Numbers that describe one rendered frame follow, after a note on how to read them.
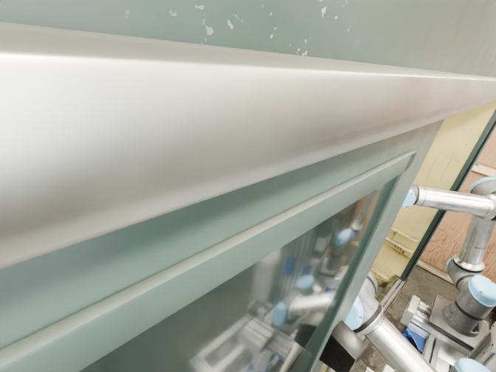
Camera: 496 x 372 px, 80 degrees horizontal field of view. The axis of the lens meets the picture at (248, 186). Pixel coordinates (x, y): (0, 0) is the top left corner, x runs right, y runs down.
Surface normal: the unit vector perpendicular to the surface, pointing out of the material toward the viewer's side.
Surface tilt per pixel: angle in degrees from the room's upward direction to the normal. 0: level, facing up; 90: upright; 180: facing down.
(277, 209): 90
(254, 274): 90
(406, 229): 90
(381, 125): 90
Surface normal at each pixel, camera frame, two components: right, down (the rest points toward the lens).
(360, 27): 0.70, 0.44
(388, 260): -0.71, 0.22
